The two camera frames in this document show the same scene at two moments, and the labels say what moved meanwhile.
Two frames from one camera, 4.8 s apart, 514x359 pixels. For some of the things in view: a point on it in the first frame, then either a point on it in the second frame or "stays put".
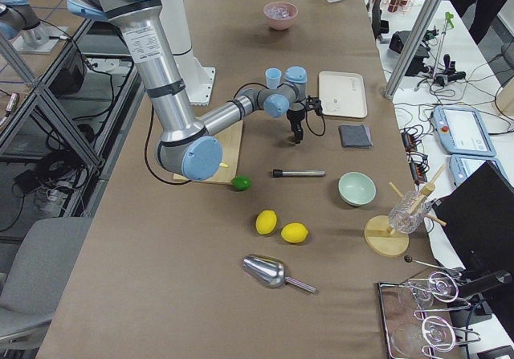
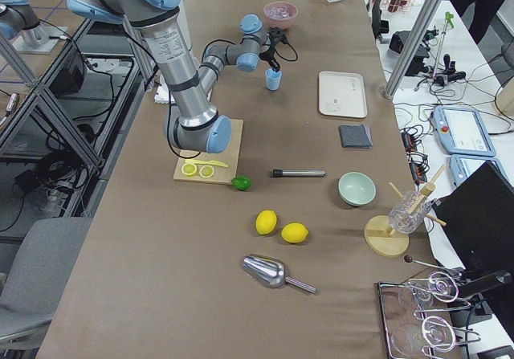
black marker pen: (297, 173) stays put
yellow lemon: (266, 222) stays put
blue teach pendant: (462, 132) stays put
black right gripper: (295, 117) to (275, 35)
